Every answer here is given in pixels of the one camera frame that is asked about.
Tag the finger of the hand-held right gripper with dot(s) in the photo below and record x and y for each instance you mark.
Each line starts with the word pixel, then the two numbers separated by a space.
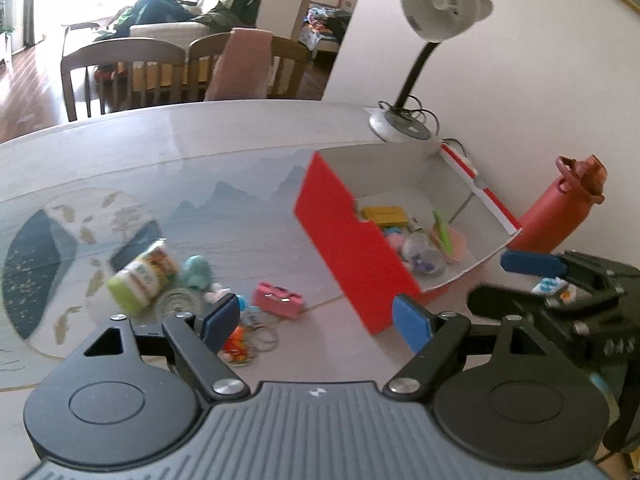
pixel 530 262
pixel 500 302

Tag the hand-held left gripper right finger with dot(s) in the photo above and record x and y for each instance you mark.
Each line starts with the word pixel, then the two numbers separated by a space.
pixel 412 322

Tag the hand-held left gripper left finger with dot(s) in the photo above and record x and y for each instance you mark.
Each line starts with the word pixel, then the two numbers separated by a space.
pixel 220 322

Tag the orange toy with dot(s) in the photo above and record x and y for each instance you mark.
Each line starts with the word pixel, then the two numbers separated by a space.
pixel 237 347

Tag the doll with teal hair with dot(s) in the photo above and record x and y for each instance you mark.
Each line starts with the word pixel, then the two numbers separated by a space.
pixel 197 272

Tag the clear round bottle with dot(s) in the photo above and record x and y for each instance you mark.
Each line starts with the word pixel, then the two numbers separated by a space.
pixel 424 255

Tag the pink heart dish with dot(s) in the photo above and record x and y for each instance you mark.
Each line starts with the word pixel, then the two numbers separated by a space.
pixel 456 246

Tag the jar with green lid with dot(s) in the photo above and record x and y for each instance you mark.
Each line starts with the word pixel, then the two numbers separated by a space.
pixel 142 277

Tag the red cardboard box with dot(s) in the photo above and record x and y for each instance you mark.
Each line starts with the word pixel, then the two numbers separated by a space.
pixel 345 240

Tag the yellow box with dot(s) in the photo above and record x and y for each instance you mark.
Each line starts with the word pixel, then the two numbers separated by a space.
pixel 384 216

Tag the blue white tissue packet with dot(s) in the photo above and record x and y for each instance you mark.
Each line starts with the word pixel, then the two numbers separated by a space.
pixel 550 287

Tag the red water bottle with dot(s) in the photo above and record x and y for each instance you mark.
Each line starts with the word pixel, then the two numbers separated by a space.
pixel 550 215

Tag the printed table mat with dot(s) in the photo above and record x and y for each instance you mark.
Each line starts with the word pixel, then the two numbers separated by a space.
pixel 150 210

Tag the pink cloth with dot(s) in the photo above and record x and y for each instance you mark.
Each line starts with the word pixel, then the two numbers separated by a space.
pixel 240 65

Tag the wooden chair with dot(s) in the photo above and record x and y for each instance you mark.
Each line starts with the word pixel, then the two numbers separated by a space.
pixel 290 67
pixel 125 65

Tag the white desk lamp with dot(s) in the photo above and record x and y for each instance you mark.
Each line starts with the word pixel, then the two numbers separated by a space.
pixel 435 5

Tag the sofa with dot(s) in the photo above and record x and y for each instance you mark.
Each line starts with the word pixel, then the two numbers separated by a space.
pixel 200 10

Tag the dark jacket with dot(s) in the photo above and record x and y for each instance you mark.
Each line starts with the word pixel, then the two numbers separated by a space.
pixel 150 7

